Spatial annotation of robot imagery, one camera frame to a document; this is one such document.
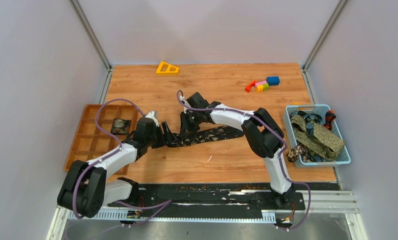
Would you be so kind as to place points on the blue and red tie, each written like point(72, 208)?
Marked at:
point(311, 119)

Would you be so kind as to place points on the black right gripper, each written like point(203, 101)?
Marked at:
point(187, 129)

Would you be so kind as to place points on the aluminium frame rail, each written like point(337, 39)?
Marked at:
point(320, 201)

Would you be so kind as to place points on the yellow triangular plastic piece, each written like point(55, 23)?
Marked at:
point(165, 68)

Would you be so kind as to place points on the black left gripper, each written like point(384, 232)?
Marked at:
point(163, 141)

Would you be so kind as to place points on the olive green patterned tie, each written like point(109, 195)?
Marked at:
point(323, 145)

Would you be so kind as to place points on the black tie with gold pattern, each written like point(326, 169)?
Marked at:
point(215, 134)

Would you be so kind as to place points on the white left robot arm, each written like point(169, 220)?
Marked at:
point(85, 189)

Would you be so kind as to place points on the colourful toy block assembly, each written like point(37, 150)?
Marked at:
point(264, 85)

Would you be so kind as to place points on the rolled dark patterned tie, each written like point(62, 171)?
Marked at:
point(120, 126)

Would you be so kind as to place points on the brown patterned tie end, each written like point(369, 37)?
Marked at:
point(298, 151)

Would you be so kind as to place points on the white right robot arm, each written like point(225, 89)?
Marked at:
point(264, 136)

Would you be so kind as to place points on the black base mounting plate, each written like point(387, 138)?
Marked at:
point(216, 200)

